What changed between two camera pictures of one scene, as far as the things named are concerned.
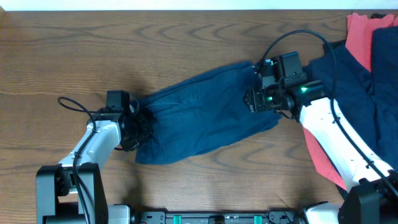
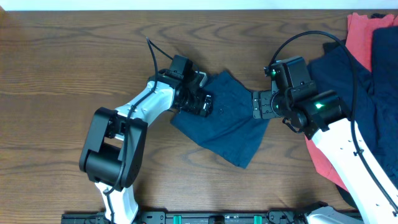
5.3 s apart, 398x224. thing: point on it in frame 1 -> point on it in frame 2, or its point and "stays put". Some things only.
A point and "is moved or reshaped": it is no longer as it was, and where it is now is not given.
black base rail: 273,216 stays put
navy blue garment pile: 367,100 stays put
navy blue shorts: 200,111 is moved or reshaped
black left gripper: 143,121 -> 199,99
